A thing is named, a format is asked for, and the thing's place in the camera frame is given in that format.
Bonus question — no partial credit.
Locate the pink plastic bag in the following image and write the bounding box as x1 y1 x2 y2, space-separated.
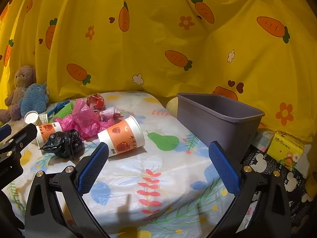
53 99 114 140

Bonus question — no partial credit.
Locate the white and red wrapper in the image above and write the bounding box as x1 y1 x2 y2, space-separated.
99 106 123 122

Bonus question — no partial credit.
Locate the grey plastic bin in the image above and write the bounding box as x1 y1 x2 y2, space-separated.
176 92 265 165

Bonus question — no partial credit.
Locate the apple print paper cup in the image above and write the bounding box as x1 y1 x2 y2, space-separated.
36 123 63 147
97 115 145 158

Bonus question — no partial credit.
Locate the floral plastic table cover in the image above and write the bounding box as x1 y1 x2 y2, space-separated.
0 92 250 238

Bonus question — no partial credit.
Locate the white grid paper cup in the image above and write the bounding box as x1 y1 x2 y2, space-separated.
24 111 49 127

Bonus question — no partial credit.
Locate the black plastic bag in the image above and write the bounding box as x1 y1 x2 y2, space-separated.
38 129 83 160

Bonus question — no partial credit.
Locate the pastel checked packet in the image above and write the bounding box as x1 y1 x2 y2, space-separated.
254 130 275 152

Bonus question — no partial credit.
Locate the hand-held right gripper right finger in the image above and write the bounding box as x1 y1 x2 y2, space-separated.
205 141 291 238

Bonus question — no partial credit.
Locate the yellow carrot print curtain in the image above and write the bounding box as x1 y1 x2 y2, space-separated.
0 0 317 144

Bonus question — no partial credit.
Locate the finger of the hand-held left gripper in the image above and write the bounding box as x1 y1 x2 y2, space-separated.
0 123 37 161
0 125 13 142

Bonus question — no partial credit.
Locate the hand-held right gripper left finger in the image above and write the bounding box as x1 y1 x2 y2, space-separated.
25 142 110 238

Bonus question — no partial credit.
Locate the yellow tissue pack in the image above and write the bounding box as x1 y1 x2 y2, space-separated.
267 130 305 171

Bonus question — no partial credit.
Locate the purple teddy bear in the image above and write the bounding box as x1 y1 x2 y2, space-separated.
0 65 37 124

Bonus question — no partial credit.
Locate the green foam net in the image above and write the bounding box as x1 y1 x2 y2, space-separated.
53 102 75 117

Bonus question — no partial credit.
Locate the blue plush monster toy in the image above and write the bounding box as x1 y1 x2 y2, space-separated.
20 82 50 117

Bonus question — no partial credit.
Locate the blue foam net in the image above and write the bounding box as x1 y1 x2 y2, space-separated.
47 100 71 116

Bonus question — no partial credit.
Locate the black printed bag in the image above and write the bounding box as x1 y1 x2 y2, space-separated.
241 144 317 231

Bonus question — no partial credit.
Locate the cream plush ball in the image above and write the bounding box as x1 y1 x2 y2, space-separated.
165 97 179 116

